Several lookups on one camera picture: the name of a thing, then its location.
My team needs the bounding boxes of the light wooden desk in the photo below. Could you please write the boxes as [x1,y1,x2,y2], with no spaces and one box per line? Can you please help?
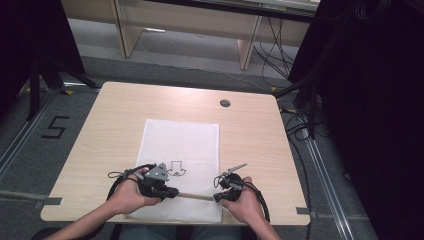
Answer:
[61,0,322,71]

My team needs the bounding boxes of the person's legs in jeans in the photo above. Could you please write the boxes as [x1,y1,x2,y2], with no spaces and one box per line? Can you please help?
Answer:
[119,224,243,240]

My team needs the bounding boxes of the dark curtain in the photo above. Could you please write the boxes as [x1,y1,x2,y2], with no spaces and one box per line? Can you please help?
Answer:
[287,0,424,240]
[0,0,87,116]

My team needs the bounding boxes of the black metal stand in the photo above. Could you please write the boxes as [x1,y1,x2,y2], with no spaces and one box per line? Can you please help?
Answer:
[272,74,323,140]
[25,54,102,122]

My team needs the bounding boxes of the hanging black cables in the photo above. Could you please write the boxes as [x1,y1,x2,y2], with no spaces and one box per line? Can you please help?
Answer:
[252,15,297,82]

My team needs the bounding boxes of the person's left hand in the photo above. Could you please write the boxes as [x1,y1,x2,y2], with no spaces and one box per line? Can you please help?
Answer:
[105,167,164,216]

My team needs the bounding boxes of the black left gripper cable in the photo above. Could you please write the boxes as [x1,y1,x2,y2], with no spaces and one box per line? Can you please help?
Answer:
[105,162,158,202]

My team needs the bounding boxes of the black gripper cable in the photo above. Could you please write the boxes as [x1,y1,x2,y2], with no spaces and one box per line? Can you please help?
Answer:
[241,181,272,224]
[105,162,158,202]

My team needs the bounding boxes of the white cloth bag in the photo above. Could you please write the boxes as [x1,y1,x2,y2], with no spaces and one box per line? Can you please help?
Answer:
[127,118,224,224]

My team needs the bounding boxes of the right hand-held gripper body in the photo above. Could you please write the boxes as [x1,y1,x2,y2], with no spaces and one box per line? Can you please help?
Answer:
[216,162,249,203]

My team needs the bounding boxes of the person's right hand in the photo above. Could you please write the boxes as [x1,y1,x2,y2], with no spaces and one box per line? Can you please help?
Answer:
[219,176,268,225]

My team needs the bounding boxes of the aluminium floor rail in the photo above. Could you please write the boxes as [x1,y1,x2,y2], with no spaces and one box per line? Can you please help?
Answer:
[0,89,59,183]
[303,135,356,240]

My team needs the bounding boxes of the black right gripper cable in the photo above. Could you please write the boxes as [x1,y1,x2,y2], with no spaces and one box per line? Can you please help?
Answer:
[241,181,272,224]

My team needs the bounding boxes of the black floor cables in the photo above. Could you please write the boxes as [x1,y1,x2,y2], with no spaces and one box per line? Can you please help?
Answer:
[280,105,314,240]

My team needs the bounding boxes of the thin wooden stick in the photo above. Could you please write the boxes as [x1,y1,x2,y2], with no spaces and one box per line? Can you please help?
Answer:
[177,192,215,202]

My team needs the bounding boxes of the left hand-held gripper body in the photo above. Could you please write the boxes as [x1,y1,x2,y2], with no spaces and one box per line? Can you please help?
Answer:
[137,162,171,202]

